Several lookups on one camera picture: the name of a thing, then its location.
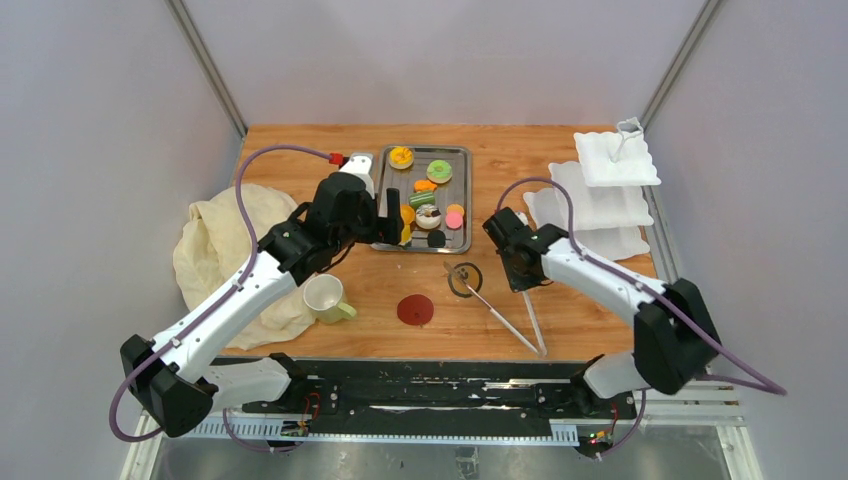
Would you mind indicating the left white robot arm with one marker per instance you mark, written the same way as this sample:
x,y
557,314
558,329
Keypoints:
x,y
169,375

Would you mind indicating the orange biscuit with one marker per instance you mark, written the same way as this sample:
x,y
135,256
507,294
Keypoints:
x,y
456,208

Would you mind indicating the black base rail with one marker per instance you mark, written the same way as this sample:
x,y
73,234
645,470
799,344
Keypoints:
x,y
438,402

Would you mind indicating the white chocolate donut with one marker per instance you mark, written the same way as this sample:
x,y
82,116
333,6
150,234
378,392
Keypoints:
x,y
428,216

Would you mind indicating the green frosted donut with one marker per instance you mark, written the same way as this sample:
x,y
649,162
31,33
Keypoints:
x,y
439,171

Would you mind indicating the pink macaron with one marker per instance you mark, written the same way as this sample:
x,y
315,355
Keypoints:
x,y
454,220

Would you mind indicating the cream cloth bag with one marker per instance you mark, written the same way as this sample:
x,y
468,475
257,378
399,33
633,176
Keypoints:
x,y
215,243

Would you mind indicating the yellow cake slice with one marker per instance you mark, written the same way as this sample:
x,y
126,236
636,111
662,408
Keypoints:
x,y
406,235

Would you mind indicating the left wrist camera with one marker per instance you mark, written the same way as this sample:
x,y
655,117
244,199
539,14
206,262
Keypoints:
x,y
360,165

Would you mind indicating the metal serving tongs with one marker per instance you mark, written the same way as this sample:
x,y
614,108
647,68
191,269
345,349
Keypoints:
x,y
538,346

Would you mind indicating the orange macaron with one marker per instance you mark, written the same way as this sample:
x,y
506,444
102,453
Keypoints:
x,y
408,214

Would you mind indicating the yellow face coaster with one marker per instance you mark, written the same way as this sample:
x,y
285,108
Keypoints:
x,y
467,275

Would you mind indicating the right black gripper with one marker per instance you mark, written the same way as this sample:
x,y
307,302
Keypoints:
x,y
515,282

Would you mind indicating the green layered cake roll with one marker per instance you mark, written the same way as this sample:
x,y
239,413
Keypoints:
x,y
416,200

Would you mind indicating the green handled white mug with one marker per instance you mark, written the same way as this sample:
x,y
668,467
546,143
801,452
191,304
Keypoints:
x,y
325,296

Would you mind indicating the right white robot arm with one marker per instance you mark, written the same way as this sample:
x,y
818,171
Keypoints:
x,y
674,337

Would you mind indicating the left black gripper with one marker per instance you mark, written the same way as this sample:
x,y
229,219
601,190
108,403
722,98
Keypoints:
x,y
394,222

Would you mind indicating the white three-tier dessert stand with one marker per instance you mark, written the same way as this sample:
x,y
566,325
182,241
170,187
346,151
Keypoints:
x,y
605,184

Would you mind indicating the red apple coaster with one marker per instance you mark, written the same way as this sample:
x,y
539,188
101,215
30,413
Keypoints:
x,y
415,310

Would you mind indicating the steel baking tray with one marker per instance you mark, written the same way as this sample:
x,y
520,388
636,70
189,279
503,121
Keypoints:
x,y
435,194

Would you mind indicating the black sandwich cookie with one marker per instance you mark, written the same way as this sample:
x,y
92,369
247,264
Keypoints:
x,y
436,239

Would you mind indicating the yellow flower tart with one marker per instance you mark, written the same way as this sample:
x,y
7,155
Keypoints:
x,y
401,158

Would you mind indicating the orange star cookie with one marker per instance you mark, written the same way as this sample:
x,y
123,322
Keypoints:
x,y
424,185

